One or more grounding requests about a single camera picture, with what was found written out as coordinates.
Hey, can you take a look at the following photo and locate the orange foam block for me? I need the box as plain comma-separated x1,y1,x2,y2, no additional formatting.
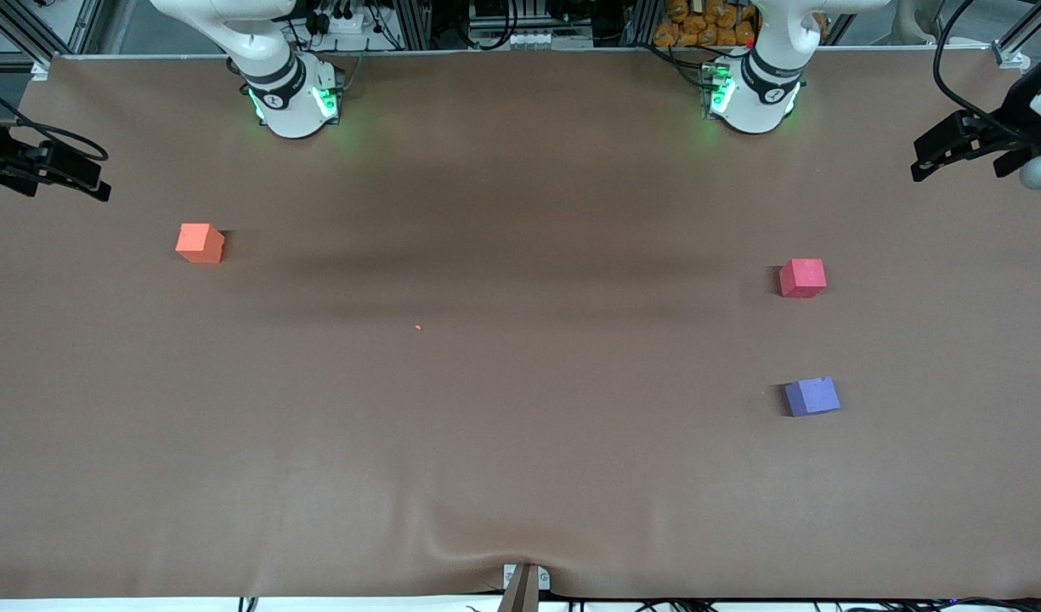
175,223,227,265

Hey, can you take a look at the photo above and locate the beige rounded object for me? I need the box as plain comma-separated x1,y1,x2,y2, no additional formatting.
894,0,946,43

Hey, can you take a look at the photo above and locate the red foam block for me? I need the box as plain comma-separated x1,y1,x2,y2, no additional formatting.
778,258,828,299

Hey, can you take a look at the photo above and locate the pile of orange snack bags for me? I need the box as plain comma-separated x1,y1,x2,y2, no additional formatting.
653,0,757,48

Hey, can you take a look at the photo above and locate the purple foam block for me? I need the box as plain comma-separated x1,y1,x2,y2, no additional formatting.
784,377,842,418

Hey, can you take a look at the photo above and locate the white power strip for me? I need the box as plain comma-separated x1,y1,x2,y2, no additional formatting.
312,4,368,35

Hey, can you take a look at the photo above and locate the brown table cover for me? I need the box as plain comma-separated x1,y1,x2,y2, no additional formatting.
0,49,1041,599

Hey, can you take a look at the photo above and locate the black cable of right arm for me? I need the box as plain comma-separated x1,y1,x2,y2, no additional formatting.
0,78,110,164

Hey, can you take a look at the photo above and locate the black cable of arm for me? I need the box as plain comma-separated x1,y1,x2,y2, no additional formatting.
0,78,110,164
933,0,1039,150

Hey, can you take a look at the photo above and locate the aluminium frame strut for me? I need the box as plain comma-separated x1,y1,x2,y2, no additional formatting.
0,0,105,65
996,0,1041,54

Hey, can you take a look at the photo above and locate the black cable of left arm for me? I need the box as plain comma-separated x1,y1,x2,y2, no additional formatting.
933,0,1039,150

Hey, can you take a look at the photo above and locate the aluminium profile post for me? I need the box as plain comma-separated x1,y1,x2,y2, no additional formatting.
631,0,661,48
397,0,432,50

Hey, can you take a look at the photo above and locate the grey metal bracket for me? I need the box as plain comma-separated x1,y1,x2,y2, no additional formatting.
502,564,552,592

